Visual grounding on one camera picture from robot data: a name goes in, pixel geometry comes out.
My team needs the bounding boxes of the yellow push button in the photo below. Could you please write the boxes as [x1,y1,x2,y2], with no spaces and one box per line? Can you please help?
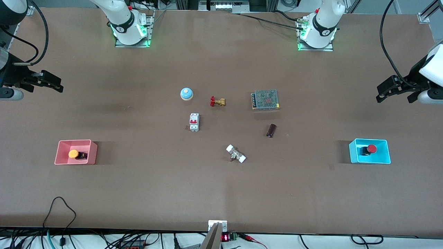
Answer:
[68,149,88,161]

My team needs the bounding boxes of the cyan plastic bin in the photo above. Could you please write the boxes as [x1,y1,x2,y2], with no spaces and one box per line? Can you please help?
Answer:
[349,138,391,164]

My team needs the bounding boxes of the pink plastic bin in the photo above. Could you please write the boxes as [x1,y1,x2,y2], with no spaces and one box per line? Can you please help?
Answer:
[54,139,98,165]

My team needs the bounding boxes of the metal mesh power supply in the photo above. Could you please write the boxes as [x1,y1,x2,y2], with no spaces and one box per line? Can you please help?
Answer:
[251,89,280,111]

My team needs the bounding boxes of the metal fitting white caps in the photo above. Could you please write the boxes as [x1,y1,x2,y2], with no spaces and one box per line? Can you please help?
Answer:
[226,144,247,164]

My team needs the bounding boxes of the orange black power strip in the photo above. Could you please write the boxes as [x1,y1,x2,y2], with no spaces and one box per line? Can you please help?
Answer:
[119,240,146,249]

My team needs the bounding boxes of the white electronics box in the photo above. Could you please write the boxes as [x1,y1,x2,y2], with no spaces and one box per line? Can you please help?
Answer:
[207,0,250,13]

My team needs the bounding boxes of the red clip lead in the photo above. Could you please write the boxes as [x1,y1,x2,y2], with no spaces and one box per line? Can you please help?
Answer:
[242,234,268,249]

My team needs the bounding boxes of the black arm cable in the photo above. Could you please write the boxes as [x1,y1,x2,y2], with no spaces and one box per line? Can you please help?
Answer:
[380,0,417,87]
[0,0,49,66]

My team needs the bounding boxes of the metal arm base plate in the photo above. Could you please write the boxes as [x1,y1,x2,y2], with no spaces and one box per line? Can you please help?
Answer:
[297,21,334,52]
[115,10,154,48]

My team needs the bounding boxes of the thin black looped cable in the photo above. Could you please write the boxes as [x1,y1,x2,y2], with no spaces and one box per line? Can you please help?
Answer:
[42,197,77,247]

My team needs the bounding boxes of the long black table cable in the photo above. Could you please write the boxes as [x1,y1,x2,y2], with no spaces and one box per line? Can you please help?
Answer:
[230,12,306,30]

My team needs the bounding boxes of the black coiled cable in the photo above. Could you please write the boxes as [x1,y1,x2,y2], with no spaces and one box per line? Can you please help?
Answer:
[351,234,384,245]

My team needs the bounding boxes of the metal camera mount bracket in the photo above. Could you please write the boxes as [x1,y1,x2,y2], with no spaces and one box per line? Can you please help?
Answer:
[208,220,228,232]

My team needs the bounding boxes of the grey camera pole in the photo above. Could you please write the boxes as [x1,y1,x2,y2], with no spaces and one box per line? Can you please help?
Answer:
[200,222,222,249]

